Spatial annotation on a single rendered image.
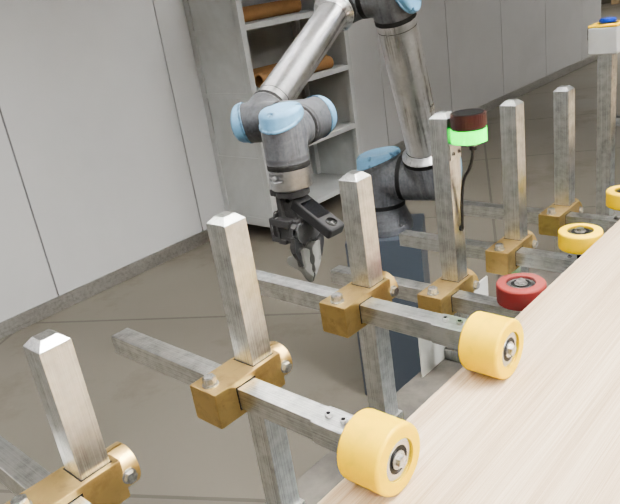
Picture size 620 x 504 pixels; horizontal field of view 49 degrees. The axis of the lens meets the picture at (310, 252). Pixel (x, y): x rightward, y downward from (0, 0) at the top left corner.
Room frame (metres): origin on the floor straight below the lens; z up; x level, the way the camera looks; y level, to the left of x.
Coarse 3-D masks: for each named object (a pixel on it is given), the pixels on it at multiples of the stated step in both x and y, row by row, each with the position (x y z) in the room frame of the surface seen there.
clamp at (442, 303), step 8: (472, 272) 1.15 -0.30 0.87; (440, 280) 1.13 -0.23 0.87; (448, 280) 1.12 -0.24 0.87; (464, 280) 1.11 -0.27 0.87; (472, 280) 1.13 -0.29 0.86; (440, 288) 1.10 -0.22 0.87; (448, 288) 1.09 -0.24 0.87; (456, 288) 1.09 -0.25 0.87; (464, 288) 1.11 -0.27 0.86; (472, 288) 1.13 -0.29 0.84; (424, 296) 1.08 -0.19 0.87; (432, 296) 1.07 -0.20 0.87; (440, 296) 1.06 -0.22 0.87; (448, 296) 1.07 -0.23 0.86; (424, 304) 1.08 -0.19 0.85; (432, 304) 1.07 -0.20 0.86; (440, 304) 1.05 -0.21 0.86; (448, 304) 1.07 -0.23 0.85; (440, 312) 1.05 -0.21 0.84; (448, 312) 1.07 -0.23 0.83; (456, 312) 1.09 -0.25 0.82
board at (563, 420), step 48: (576, 288) 0.96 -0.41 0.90; (528, 336) 0.84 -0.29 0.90; (576, 336) 0.82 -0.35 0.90; (480, 384) 0.74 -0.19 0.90; (528, 384) 0.72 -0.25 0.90; (576, 384) 0.71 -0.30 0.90; (432, 432) 0.66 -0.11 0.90; (480, 432) 0.64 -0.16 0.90; (528, 432) 0.63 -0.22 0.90; (576, 432) 0.62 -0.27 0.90; (432, 480) 0.58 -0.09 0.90; (480, 480) 0.57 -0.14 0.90; (528, 480) 0.56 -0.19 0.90; (576, 480) 0.55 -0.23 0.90
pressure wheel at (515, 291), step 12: (504, 276) 1.03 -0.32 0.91; (516, 276) 1.02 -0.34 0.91; (528, 276) 1.01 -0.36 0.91; (540, 276) 1.01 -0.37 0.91; (504, 288) 0.99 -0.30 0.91; (516, 288) 0.98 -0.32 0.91; (528, 288) 0.97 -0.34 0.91; (540, 288) 0.97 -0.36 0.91; (504, 300) 0.98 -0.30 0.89; (516, 300) 0.96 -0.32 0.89; (528, 300) 0.96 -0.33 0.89
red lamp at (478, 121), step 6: (450, 114) 1.11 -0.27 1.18; (480, 114) 1.07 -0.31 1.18; (486, 114) 1.09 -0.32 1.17; (450, 120) 1.10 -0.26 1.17; (456, 120) 1.08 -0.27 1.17; (462, 120) 1.08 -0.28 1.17; (468, 120) 1.07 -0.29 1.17; (474, 120) 1.07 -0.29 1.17; (480, 120) 1.07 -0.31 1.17; (486, 120) 1.09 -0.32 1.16; (450, 126) 1.10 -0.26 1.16; (456, 126) 1.08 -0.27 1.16; (462, 126) 1.08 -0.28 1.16; (468, 126) 1.07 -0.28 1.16; (474, 126) 1.07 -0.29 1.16; (480, 126) 1.07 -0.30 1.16
